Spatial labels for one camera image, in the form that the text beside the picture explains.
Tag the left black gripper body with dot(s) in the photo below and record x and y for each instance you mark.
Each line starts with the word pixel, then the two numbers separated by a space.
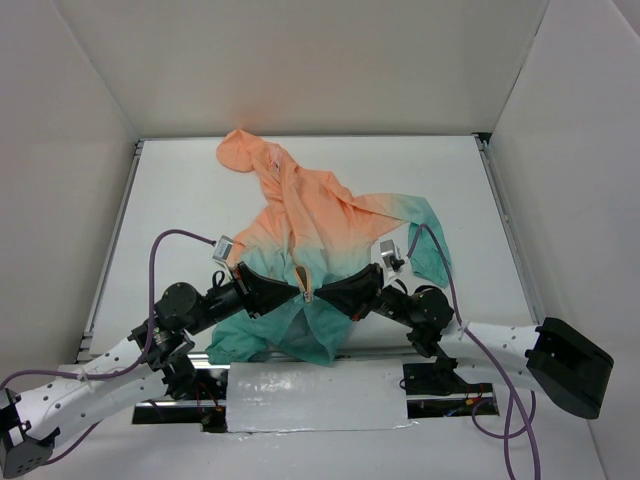
pixel 245 287

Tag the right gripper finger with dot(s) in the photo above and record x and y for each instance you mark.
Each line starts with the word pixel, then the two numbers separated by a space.
pixel 357 288
pixel 355 306

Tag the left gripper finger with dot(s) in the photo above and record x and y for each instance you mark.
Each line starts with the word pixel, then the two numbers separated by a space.
pixel 258 287
pixel 262 302

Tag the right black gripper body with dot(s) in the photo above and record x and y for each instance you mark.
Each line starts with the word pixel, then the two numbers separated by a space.
pixel 376 285

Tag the orange and teal gradient jacket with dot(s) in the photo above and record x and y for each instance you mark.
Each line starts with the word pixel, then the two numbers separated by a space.
pixel 313 232

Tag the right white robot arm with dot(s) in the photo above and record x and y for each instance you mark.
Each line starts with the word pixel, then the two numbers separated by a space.
pixel 552 358

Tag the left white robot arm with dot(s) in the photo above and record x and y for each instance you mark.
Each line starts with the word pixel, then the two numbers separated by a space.
pixel 152 362

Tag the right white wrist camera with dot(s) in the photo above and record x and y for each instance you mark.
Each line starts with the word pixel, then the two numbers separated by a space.
pixel 391 258

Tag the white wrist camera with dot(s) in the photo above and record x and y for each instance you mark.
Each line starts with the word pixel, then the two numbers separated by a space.
pixel 391 258
pixel 222 249

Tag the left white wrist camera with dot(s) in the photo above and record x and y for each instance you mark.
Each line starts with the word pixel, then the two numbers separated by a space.
pixel 222 249

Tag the aluminium table frame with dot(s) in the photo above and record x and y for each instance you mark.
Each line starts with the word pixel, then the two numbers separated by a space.
pixel 178 199

